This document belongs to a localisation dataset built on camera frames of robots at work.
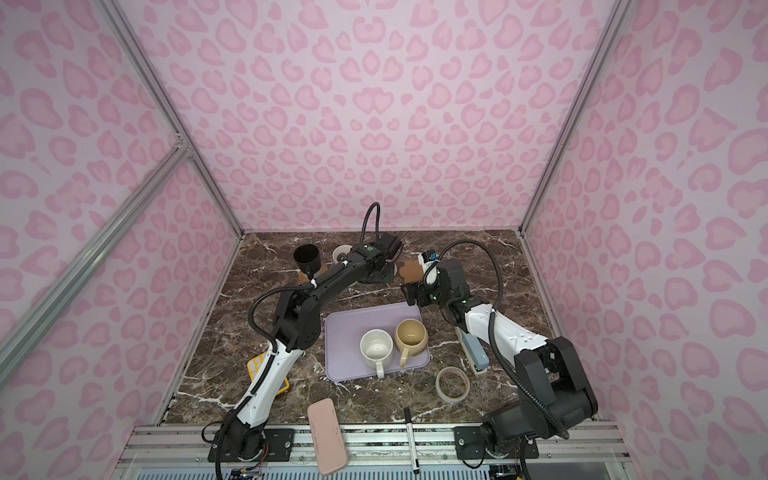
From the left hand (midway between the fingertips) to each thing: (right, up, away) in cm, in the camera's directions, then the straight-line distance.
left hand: (387, 271), depth 101 cm
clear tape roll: (+19, -31, -18) cm, 40 cm away
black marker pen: (+7, -40, -28) cm, 49 cm away
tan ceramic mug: (+8, -19, -11) cm, 24 cm away
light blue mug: (-15, +8, -1) cm, 17 cm away
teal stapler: (+25, -21, -18) cm, 37 cm away
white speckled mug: (-2, -22, -13) cm, 26 cm away
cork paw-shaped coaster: (+9, 0, +7) cm, 11 cm away
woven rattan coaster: (-29, -3, +3) cm, 29 cm away
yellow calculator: (-37, -26, -16) cm, 49 cm away
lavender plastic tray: (-14, -18, -4) cm, 23 cm away
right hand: (+9, -2, -14) cm, 17 cm away
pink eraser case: (-14, -39, -28) cm, 50 cm away
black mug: (-27, +4, 0) cm, 27 cm away
